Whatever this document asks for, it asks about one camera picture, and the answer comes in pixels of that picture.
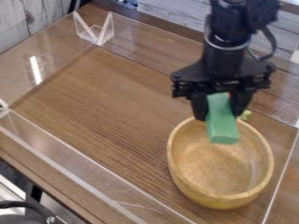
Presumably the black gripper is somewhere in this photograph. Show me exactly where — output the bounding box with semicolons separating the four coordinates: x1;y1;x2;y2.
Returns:
170;35;276;122

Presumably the green rectangular block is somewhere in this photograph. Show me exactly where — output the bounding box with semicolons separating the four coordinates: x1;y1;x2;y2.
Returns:
205;93;239;144

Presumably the brown wooden bowl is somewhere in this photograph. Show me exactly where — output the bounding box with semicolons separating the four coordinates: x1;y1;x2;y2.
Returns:
166;118;275;210

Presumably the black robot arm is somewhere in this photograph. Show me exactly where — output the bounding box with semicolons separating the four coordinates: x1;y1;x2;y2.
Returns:
170;0;279;121

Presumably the red knitted strawberry toy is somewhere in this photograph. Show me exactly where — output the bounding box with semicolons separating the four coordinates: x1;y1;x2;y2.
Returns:
228;91;252;122

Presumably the clear acrylic corner bracket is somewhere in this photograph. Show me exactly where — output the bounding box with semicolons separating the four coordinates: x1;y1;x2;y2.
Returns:
72;11;114;46

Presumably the clear acrylic tray wall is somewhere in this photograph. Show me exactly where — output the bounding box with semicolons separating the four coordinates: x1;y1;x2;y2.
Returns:
0;100;194;224

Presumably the black table clamp mount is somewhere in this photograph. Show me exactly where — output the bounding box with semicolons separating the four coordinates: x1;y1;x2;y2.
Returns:
22;185;69;224

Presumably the black cable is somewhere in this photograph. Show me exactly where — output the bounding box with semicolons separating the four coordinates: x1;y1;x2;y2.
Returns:
0;200;33;214

